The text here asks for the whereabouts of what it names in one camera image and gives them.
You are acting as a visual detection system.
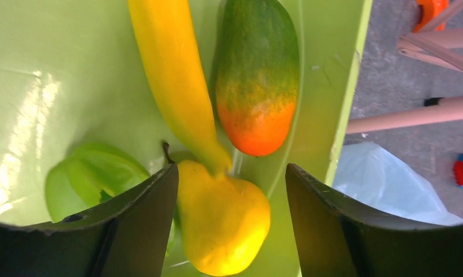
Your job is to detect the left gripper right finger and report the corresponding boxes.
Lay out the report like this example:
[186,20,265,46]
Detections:
[285,163,463,276]

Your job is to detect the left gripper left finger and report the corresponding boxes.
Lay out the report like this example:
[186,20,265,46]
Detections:
[0,165,178,276]

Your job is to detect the green fake fruit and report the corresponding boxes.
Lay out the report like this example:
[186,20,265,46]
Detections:
[44,142,150,223]

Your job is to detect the light blue cartoon plastic bag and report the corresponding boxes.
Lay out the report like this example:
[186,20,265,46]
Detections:
[333,142,463,226]

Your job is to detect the yellow fake lemon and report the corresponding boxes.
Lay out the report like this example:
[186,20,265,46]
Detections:
[176,152,271,276]

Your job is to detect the green orange fake mango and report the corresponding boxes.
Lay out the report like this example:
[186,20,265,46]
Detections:
[215,1,300,156]

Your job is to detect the yellow fake banana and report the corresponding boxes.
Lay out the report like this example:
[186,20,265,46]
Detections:
[127,1,232,175]

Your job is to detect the green plastic basin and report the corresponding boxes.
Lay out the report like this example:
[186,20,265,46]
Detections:
[0,1,372,276]

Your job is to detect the pink tripod stand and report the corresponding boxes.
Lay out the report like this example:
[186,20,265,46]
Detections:
[347,1,463,140]

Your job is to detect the orange curved toy piece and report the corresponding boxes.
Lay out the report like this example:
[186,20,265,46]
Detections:
[413,0,449,33]

